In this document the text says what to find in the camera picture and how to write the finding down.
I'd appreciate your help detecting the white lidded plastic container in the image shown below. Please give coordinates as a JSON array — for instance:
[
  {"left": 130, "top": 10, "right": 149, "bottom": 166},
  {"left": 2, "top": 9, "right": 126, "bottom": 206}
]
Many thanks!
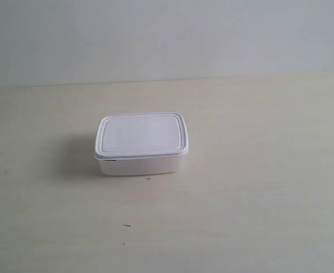
[{"left": 94, "top": 113, "right": 189, "bottom": 176}]

